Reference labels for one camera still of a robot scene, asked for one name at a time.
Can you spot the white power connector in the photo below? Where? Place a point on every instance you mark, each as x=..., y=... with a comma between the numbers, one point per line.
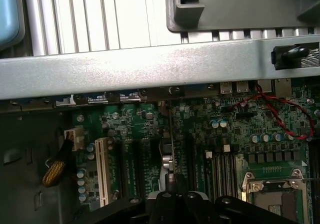
x=75, y=139

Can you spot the empty black RAM slot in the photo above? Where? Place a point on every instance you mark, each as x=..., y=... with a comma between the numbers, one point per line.
x=226, y=174

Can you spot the short black expansion slot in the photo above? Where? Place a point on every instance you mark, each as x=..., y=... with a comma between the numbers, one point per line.
x=124, y=166

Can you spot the black case latch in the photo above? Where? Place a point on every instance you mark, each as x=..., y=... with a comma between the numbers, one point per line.
x=290, y=55

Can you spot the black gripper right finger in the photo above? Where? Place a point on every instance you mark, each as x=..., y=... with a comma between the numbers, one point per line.
x=195, y=209

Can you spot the grey plastic parts rack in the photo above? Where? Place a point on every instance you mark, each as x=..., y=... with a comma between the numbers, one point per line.
x=225, y=19

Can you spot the grey metal PC case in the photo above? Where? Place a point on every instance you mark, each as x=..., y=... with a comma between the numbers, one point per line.
x=125, y=67

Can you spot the green Dell motherboard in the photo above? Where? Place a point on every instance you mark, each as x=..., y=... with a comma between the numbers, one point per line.
x=200, y=119

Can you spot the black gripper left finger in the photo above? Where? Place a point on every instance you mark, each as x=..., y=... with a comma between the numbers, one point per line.
x=160, y=209

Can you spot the white expansion slot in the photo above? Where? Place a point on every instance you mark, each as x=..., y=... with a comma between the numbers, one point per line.
x=101, y=171

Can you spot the CPU socket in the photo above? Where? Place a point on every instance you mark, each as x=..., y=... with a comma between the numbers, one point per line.
x=275, y=204

